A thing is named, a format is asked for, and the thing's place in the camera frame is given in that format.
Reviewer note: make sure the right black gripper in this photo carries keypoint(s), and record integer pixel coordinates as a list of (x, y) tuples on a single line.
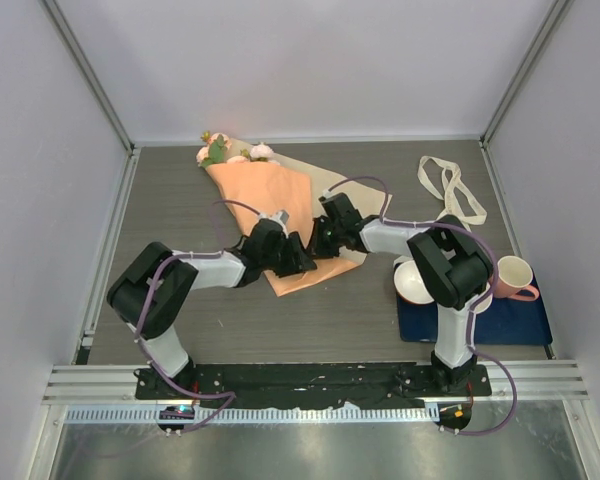
[(318, 250)]

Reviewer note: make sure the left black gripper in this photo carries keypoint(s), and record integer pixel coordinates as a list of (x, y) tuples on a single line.
[(299, 261)]

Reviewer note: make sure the orange beige wrapping paper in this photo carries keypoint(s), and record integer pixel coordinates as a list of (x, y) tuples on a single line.
[(265, 190)]

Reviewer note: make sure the light pink fake flower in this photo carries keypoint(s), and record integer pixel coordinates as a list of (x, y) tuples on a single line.
[(260, 153)]

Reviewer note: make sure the cream ribbon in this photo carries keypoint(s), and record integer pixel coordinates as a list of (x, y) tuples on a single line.
[(452, 184)]

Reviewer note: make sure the peach fake flower with buds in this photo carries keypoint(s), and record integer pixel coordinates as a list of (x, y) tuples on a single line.
[(214, 150)]

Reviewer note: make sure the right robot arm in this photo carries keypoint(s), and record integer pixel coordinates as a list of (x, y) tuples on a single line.
[(451, 261)]

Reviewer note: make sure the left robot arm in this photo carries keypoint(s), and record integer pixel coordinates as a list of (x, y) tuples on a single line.
[(150, 293)]

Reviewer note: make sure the left white bowl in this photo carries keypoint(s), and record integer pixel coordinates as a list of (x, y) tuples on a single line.
[(409, 284)]

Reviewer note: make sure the white bowl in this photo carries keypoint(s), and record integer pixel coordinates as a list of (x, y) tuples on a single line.
[(483, 301), (409, 284)]

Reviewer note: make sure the right white bowl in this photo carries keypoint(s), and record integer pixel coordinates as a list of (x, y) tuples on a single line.
[(483, 301)]

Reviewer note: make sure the pink mug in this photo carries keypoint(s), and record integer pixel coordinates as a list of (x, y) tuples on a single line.
[(513, 280)]

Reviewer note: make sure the dark blue mat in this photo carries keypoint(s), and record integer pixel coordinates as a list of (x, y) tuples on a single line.
[(505, 322)]

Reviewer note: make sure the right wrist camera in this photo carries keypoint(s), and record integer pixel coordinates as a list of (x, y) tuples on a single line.
[(327, 192)]

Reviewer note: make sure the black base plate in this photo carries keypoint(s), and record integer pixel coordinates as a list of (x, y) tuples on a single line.
[(320, 386)]

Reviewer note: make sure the white slotted cable duct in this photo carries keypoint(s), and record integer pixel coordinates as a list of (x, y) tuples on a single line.
[(176, 414)]

